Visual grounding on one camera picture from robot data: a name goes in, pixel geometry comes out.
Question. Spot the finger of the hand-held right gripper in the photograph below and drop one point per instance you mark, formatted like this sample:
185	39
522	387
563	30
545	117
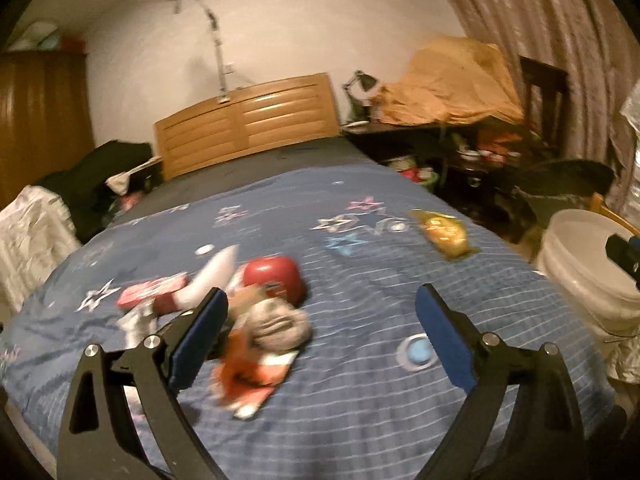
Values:
625	255

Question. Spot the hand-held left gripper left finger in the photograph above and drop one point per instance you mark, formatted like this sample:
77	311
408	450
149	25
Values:
197	340

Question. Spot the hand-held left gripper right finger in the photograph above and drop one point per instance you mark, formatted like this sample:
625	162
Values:
445	340

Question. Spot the light wooden chair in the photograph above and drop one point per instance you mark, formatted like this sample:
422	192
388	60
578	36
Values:
607	210

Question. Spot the white plastic bucket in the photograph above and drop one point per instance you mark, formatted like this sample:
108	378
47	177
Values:
575	260

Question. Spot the orange snack packet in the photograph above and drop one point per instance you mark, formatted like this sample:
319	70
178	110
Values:
250	380

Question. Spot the red carton box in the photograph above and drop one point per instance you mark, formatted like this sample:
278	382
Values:
150	290

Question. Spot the white bottle cap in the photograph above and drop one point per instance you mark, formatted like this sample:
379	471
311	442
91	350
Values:
205	249

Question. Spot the red apple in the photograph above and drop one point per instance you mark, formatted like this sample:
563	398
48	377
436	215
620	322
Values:
272	275

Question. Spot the blue star-print checked blanket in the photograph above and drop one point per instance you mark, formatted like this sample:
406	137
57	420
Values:
350	310

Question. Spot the yellow snack packet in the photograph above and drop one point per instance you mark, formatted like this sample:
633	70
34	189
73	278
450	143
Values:
442	232

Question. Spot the pink patterned cloth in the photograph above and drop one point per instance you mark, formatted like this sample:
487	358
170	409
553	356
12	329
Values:
129	201

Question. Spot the green plastic basket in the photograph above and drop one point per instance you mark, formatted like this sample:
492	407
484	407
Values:
415	175

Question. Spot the dark grey bed sheet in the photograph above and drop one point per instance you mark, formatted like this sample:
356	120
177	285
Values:
250	180

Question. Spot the cream cloth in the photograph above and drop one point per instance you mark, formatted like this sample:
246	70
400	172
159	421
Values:
127	177

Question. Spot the dark wooden chair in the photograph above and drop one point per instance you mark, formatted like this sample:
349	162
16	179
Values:
542	95

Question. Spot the white crinkled cloth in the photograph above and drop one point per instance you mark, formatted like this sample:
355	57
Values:
35	245

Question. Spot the black clothes pile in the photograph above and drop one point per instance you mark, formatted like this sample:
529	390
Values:
85	175

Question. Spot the dark cluttered desk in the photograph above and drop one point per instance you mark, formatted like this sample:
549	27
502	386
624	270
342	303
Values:
400	132

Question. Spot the light wooden slatted headboard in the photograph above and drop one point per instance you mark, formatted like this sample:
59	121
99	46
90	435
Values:
250	120

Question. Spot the beige patterned curtain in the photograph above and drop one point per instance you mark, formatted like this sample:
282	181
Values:
565	25

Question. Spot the orange cloth pile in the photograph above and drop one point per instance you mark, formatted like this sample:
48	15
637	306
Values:
450	85

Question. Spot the dark desk lamp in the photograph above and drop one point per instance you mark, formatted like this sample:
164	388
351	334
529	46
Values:
362	82

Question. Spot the brown wooden wardrobe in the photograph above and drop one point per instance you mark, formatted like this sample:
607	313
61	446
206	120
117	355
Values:
40	120

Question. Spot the white jointed phone holder stand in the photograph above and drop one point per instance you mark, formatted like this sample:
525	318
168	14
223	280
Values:
220	60

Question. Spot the pale storage box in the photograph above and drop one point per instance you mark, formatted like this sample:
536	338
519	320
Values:
37	37

